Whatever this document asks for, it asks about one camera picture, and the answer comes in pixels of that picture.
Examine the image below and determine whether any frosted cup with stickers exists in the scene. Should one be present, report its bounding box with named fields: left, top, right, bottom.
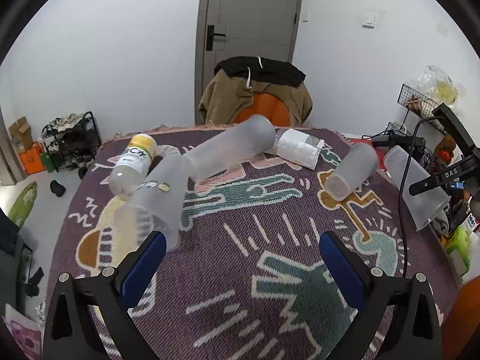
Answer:
left=114, top=154, right=190, bottom=252

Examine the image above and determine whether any orange chair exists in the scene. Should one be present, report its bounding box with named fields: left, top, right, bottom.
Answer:
left=234, top=93, right=291, bottom=127

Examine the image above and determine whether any orange box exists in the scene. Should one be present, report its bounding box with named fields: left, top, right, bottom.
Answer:
left=19, top=142, right=45, bottom=176

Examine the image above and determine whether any yellow cap drink bottle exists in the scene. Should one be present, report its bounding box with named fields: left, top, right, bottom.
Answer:
left=108, top=133, right=156, bottom=201

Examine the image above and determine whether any black shoe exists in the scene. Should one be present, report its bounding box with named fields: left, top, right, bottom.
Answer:
left=49, top=180, right=66, bottom=197

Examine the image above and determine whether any white light switch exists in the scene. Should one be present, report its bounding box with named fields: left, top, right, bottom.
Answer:
left=362, top=11, right=377, bottom=29

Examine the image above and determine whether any black shoe rack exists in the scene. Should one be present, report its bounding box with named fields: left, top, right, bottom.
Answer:
left=40, top=111, right=102, bottom=172

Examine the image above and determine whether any purple patterned woven tablecloth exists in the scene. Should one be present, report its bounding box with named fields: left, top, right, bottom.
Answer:
left=47, top=129, right=460, bottom=359

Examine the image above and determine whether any grey cloth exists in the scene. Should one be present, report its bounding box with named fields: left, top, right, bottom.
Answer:
left=430, top=210, right=450, bottom=238

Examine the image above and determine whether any short frosted plastic cup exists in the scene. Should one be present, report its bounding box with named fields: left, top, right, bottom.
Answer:
left=325, top=143, right=379, bottom=202

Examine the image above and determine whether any black door handle lock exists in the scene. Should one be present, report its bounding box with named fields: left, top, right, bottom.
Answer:
left=205, top=24, right=227, bottom=52

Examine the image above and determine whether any black wire basket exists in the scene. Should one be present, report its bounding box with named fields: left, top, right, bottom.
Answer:
left=397, top=84, right=443, bottom=119

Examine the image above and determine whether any brown black jacket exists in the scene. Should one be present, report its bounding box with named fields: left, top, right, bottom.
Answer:
left=198, top=56, right=313, bottom=127

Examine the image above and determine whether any tall frosted plastic cup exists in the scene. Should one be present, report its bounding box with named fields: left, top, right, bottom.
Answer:
left=185, top=115, right=276, bottom=182

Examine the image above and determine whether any grey door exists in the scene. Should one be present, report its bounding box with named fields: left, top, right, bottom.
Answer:
left=193, top=0, right=302, bottom=125

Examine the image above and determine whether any cardboard box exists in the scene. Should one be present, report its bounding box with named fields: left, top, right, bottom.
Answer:
left=8, top=116, right=33, bottom=154

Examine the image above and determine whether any green slipper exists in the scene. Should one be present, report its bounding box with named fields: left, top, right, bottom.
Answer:
left=8, top=181, right=38, bottom=229

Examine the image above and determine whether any clear plastic bag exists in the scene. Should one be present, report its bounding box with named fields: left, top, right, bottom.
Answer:
left=412, top=65, right=459, bottom=106

